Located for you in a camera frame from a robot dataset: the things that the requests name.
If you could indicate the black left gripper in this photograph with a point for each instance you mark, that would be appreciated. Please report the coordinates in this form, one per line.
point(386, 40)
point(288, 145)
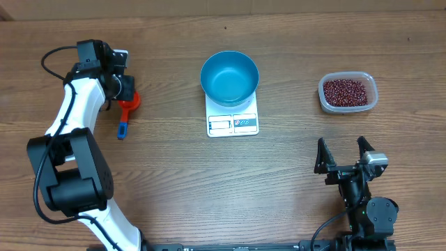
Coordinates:
point(129, 84)

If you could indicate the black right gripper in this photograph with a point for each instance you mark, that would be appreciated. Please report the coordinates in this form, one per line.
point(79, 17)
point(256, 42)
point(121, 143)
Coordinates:
point(325, 165)

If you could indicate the orange measuring scoop blue handle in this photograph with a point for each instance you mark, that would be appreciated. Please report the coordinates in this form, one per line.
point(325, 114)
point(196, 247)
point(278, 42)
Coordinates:
point(127, 107)

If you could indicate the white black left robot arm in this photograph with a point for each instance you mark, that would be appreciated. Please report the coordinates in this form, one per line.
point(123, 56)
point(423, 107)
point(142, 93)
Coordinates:
point(73, 180)

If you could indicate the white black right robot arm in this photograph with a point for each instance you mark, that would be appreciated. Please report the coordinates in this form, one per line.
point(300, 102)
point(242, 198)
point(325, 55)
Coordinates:
point(371, 219)

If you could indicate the white digital kitchen scale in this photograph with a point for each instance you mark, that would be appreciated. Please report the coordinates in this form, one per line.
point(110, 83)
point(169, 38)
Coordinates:
point(240, 120)

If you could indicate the blue plastic bowl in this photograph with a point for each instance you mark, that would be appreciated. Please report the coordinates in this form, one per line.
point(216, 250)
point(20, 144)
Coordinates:
point(229, 78)

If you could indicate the clear plastic bean container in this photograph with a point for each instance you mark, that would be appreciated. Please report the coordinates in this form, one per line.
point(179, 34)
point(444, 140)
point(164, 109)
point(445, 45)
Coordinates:
point(365, 78)

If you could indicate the red adzuki beans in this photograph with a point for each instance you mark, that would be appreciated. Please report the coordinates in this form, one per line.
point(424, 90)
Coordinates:
point(345, 93)

